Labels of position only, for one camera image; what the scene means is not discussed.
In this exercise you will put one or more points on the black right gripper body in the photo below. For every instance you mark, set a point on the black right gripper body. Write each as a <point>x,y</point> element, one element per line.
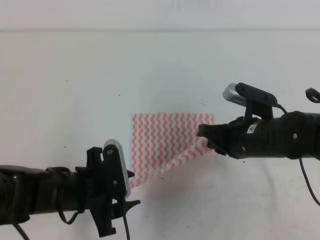
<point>240,138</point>

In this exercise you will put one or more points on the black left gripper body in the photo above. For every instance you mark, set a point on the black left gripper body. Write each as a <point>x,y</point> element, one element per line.
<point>99,201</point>

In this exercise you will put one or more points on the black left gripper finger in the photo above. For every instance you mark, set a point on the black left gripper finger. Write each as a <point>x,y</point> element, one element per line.
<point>120,209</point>
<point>130,174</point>

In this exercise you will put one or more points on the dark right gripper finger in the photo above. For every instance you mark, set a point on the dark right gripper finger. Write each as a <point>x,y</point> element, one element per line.
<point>220,146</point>
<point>211,131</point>

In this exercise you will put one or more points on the pink white wavy towel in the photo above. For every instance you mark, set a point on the pink white wavy towel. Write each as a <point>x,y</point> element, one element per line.
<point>164,140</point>

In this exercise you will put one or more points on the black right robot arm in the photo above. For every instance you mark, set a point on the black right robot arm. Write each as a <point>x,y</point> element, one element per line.
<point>294,135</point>

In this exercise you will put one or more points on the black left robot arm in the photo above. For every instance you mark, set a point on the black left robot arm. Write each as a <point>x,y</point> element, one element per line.
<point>29,191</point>

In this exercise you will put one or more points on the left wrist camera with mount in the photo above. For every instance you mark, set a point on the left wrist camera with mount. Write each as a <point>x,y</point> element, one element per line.
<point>116,174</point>

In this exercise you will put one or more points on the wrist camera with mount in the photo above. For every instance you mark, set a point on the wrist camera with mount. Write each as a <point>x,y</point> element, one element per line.
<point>256,101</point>
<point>116,174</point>

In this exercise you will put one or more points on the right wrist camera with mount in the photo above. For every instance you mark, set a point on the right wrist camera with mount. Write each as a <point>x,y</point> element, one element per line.
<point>256,101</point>

